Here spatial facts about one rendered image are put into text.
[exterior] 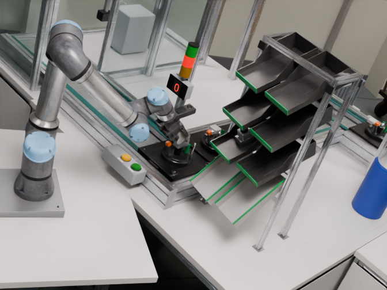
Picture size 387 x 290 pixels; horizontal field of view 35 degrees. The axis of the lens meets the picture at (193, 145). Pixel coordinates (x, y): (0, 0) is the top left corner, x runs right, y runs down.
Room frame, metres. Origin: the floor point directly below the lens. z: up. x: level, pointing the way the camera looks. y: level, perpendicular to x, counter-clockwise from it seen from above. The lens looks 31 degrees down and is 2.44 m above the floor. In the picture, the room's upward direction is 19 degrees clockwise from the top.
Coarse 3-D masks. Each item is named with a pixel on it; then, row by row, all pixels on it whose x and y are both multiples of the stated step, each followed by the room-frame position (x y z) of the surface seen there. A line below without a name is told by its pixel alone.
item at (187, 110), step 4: (188, 104) 2.30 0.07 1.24; (176, 108) 2.25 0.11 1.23; (180, 108) 2.26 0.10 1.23; (184, 108) 2.26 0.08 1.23; (188, 108) 2.27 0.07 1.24; (192, 108) 2.28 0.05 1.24; (176, 112) 2.22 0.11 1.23; (180, 112) 2.23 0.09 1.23; (184, 112) 2.24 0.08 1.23; (188, 112) 2.25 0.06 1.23; (192, 112) 2.27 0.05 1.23; (176, 116) 2.20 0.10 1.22; (180, 116) 2.22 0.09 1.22; (184, 116) 2.24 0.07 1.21
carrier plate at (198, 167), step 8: (152, 144) 2.34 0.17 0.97; (160, 144) 2.36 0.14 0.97; (144, 152) 2.26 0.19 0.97; (152, 152) 2.28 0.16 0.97; (152, 160) 2.22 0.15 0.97; (160, 160) 2.24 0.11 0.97; (192, 160) 2.32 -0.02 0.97; (200, 160) 2.35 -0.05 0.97; (160, 168) 2.19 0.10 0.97; (168, 168) 2.20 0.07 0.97; (176, 168) 2.22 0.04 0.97; (184, 168) 2.24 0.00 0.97; (192, 168) 2.26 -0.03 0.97; (200, 168) 2.28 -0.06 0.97; (168, 176) 2.15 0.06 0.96; (176, 176) 2.16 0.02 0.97; (184, 176) 2.19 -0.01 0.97
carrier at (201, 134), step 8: (216, 128) 2.63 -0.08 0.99; (192, 136) 2.52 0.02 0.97; (200, 136) 2.55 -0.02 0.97; (216, 136) 2.50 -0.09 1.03; (192, 144) 2.45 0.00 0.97; (200, 144) 2.48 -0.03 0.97; (208, 144) 2.45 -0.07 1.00; (200, 152) 2.41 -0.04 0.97; (208, 152) 2.43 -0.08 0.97; (216, 152) 2.44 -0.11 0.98; (208, 160) 2.37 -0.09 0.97
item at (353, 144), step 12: (336, 96) 3.58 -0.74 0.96; (336, 108) 3.48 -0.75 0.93; (348, 108) 3.47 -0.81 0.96; (348, 120) 3.39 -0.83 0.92; (360, 120) 3.38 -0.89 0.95; (348, 132) 3.14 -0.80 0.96; (336, 144) 3.13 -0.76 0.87; (348, 144) 3.11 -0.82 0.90; (360, 144) 3.08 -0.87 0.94; (360, 156) 3.06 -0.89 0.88; (372, 156) 3.02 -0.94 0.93
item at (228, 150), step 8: (264, 120) 2.27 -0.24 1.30; (232, 128) 2.18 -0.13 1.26; (224, 136) 2.16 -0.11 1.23; (232, 136) 2.18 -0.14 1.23; (216, 144) 2.13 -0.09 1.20; (224, 144) 2.13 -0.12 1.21; (232, 144) 2.14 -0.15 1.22; (248, 144) 2.14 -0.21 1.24; (256, 144) 2.11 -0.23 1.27; (224, 152) 2.09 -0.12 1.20; (232, 152) 2.09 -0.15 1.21; (240, 152) 2.10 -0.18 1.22; (248, 152) 2.09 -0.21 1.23; (232, 160) 2.04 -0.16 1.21
